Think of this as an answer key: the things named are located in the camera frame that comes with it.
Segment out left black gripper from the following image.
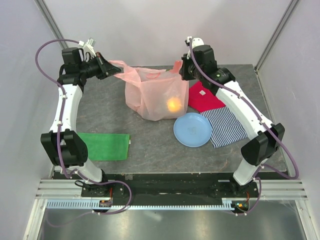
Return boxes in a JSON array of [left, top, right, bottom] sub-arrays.
[[79, 52, 121, 80]]

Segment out yellow lemon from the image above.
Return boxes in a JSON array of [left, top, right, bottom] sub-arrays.
[[166, 97, 182, 113]]

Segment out pink plastic bag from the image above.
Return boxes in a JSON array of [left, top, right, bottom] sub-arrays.
[[111, 60, 189, 121]]

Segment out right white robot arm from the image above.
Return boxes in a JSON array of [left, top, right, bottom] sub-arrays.
[[179, 41, 285, 197]]

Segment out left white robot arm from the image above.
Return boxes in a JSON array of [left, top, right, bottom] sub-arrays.
[[40, 43, 121, 197]]

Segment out red folded t-shirt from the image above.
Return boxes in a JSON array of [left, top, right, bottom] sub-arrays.
[[188, 81, 226, 113]]

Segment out light blue plate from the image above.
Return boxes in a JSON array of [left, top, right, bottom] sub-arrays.
[[173, 112, 212, 148]]

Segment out blue white striped cloth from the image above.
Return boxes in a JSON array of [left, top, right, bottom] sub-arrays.
[[200, 106, 248, 149]]

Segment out green towel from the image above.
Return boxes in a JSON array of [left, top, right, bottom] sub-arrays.
[[78, 132, 131, 161]]

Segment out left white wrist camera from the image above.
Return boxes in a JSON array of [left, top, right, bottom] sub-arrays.
[[78, 38, 96, 57]]

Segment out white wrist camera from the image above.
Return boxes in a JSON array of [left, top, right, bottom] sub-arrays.
[[185, 36, 205, 49], [78, 38, 96, 57]]

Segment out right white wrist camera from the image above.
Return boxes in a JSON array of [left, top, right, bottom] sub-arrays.
[[185, 36, 205, 49]]

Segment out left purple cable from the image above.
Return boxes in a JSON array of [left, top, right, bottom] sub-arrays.
[[34, 38, 86, 180]]

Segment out left aluminium frame post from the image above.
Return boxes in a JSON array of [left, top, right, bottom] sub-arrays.
[[34, 0, 64, 39]]

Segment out aluminium frame post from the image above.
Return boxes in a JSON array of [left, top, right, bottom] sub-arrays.
[[254, 0, 301, 73], [34, 0, 64, 39]]

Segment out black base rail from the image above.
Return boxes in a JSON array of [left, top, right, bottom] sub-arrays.
[[75, 172, 259, 200]]

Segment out right aluminium frame post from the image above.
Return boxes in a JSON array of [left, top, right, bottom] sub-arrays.
[[254, 0, 301, 73]]

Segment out white slotted cable duct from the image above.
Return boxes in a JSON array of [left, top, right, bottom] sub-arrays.
[[46, 199, 236, 211]]

